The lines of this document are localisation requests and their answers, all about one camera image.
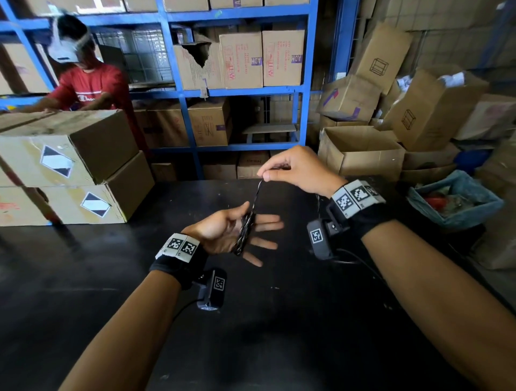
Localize person's left hand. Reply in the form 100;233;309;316
182;201;285;268

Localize person's right hand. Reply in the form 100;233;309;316
256;145;348;198

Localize black braided cable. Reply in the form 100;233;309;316
232;168;290;257

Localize person's left forearm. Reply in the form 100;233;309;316
58;269;183;391

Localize person's right forearm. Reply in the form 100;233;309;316
360;219;516;391

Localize small brown cardboard box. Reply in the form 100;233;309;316
150;162;178;183
201;155;238;181
236;151;271;180

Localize black left wristband with markers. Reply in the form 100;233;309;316
149;232;209;291

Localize black wristband with markers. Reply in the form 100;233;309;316
149;232;209;291
326;180;396;239

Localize open empty cardboard box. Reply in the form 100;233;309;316
317;126;406;183

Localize black right wristband with markers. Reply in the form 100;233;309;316
326;180;396;239

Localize cardboard box with purple tape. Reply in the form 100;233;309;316
316;74;382;122

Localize cardboard box with red print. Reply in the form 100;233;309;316
261;29;306;88
219;32;264;90

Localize blue metal shelf rack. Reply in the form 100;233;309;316
0;0;319;180

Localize torn cardboard box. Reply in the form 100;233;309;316
173;39;225;91

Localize tilted box with cube print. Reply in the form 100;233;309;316
348;22;414;96

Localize cardboard box with diamond label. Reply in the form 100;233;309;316
0;109;140;188
0;151;155;227

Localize large box with cube print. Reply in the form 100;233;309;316
382;68;491;152

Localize blue fabric bin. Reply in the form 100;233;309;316
406;169;505;231

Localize pale cardboard box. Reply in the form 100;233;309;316
455;93;516;142

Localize plain cardboard box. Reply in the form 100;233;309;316
0;42;54;96

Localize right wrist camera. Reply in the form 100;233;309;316
307;218;344;261

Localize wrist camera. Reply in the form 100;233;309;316
196;269;227;312
307;218;344;261

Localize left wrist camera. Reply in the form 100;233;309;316
196;269;227;312

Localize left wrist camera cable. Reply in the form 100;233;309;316
173;297;200;323

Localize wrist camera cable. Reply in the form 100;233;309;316
333;248;389;284
173;297;200;323

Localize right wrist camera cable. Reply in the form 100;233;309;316
333;248;389;284

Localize blue metal post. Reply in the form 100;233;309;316
328;0;360;82

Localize wire mesh crate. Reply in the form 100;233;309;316
94;29;174;84

